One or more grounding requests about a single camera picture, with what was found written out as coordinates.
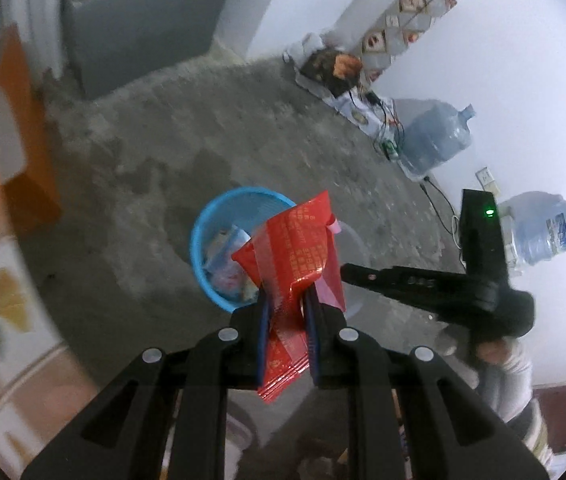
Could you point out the black power adapter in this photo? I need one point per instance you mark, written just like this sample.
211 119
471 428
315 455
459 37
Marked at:
374 98

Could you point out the wall power outlet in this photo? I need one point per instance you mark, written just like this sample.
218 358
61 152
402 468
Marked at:
486 180

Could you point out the patterned floor sheet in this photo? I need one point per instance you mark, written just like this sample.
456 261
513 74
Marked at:
358 112

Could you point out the clear plastic bowl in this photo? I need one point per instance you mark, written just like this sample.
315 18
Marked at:
360 260

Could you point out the person's right forearm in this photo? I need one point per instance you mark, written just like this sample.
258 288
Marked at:
508 380

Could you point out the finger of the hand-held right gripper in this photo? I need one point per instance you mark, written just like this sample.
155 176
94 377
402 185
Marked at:
413 287

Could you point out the blue plastic basket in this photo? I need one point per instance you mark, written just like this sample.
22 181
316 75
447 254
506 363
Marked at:
210 225

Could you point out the patterned folded cloth roll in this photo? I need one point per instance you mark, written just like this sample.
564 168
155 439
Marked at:
408 15

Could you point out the blue water jug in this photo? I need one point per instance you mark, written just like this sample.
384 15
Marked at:
433 140

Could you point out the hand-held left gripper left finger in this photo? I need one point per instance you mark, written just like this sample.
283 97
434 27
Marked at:
262 335

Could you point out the small green device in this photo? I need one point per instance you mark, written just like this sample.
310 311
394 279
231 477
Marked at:
389 149

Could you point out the grey cabinet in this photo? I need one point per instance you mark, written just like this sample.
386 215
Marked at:
138 35

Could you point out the black orange bag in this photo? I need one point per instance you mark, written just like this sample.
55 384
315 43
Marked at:
330 67

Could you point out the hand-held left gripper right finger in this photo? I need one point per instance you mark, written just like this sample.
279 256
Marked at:
314 335

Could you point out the red foil packet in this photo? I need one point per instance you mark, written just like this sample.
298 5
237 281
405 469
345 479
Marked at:
298 245

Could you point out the labelled water jug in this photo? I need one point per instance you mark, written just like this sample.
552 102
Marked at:
538 230

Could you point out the white plastic bag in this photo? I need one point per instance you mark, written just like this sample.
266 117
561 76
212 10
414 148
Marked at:
305 45

